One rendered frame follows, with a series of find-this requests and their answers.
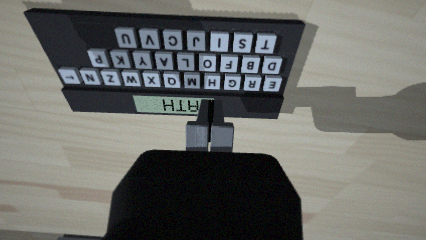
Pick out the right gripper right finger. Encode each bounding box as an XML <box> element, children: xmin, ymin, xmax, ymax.
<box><xmin>210</xmin><ymin>100</ymin><xmax>234</xmax><ymax>152</ymax></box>

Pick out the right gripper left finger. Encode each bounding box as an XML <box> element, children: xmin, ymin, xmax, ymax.
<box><xmin>186</xmin><ymin>99</ymin><xmax>211</xmax><ymax>151</ymax></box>

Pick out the black keyboard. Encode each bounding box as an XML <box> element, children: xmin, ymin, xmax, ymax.
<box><xmin>23</xmin><ymin>8</ymin><xmax>305</xmax><ymax>119</ymax></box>

